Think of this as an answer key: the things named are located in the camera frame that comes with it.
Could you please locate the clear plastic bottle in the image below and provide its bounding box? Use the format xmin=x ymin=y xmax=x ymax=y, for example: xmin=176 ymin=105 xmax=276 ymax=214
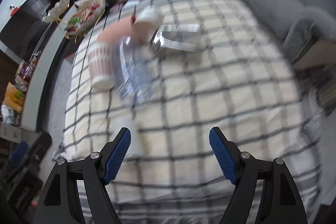
xmin=111 ymin=36 xmax=153 ymax=106

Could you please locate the white black checked tablecloth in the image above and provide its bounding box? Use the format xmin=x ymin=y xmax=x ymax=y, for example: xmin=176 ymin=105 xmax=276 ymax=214
xmin=54 ymin=0 xmax=321 ymax=223

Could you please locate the black tv cabinet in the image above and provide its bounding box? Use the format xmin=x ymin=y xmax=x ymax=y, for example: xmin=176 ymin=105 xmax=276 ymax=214
xmin=0 ymin=0 xmax=104 ymax=60

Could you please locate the small white leaf dish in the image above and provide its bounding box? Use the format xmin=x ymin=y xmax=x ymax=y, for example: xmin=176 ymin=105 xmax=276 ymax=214
xmin=42 ymin=0 xmax=70 ymax=23

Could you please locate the pink cup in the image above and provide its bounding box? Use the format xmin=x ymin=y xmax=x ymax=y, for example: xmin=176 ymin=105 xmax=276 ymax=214
xmin=97 ymin=14 xmax=136 ymax=44

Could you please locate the white red patterned cup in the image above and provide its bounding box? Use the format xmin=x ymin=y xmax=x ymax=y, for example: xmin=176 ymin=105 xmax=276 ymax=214
xmin=88 ymin=42 xmax=114 ymax=90

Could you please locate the white leaf shaped snack tray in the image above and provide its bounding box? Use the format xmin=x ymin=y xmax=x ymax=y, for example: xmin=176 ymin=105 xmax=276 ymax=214
xmin=65 ymin=0 xmax=106 ymax=37

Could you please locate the frosted translucent cup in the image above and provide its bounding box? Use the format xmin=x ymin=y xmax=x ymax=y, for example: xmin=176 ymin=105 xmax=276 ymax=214
xmin=112 ymin=116 xmax=144 ymax=158

